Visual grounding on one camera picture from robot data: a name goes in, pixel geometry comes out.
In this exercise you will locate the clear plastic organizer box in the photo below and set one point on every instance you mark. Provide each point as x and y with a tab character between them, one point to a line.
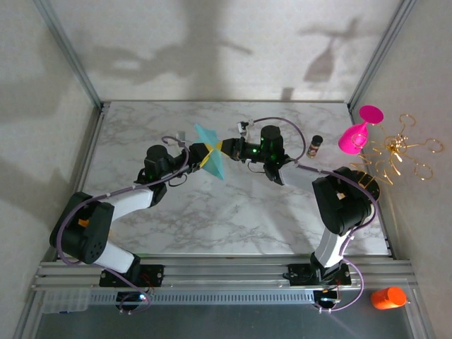
67	300

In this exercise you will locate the small dark spice bottle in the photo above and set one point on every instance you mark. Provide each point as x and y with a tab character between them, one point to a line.
314	146

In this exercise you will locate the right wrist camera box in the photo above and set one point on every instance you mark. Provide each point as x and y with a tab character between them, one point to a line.
245	127

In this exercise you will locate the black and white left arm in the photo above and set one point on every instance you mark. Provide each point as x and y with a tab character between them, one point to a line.
88	226

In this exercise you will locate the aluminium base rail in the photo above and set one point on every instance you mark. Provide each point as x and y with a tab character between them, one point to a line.
226	275

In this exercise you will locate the pink plastic wine glass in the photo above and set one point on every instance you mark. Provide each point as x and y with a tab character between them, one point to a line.
353	139

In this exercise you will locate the teal square paper sheet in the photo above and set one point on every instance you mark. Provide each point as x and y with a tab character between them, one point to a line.
216	164

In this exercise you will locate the aluminium side rail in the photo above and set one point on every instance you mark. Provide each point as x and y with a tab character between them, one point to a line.
88	159
386	229

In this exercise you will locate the orange cup bottom right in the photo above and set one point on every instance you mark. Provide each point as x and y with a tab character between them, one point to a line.
388	298

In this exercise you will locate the aluminium frame post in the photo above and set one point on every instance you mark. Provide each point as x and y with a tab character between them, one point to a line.
69	53
379	53

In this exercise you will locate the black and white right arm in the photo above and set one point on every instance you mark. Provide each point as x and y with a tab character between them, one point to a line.
339	205

